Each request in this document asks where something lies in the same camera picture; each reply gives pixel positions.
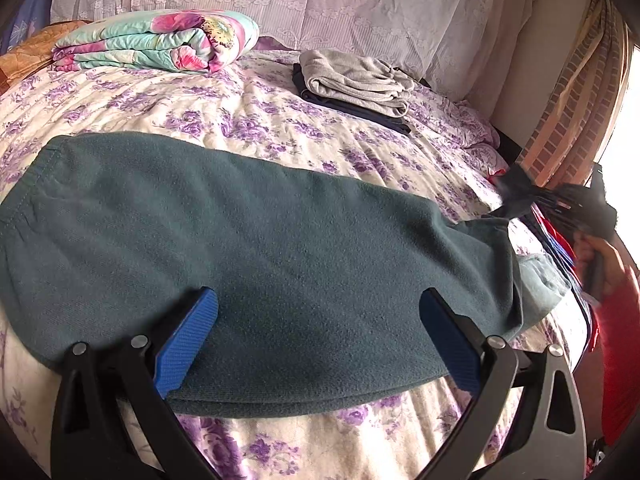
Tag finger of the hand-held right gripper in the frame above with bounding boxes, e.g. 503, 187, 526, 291
497, 166, 541, 197
492, 197, 540, 222

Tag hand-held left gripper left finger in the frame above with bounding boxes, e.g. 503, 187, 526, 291
50, 286, 221, 480

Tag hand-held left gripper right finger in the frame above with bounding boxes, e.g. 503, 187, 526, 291
419, 287, 588, 480

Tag teal fleece pants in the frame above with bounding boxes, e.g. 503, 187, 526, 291
0, 131, 526, 416

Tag folded grey pants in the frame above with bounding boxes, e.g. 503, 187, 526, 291
299, 49, 416, 117

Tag person's right hand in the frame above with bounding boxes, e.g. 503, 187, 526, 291
572, 235, 640, 307

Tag red cloth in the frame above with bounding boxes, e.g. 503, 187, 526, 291
487, 170, 601, 361

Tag brick pattern curtain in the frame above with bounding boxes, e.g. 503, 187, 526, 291
520, 0, 636, 196

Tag light blue garment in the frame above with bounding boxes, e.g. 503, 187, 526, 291
515, 252, 573, 318

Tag folded navy garment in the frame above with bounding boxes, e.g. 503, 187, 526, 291
292, 62, 413, 136

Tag purple floral bed sheet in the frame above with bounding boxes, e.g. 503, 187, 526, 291
0, 49, 591, 480

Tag white lace headboard cover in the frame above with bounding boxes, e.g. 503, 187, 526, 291
50, 0, 541, 106

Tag folded floral quilt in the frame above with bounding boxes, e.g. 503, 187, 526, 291
52, 9, 261, 75

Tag orange brown pillow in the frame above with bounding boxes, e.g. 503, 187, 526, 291
0, 20, 93, 96

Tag blue patterned cloth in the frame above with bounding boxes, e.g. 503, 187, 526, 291
0, 0, 61, 56

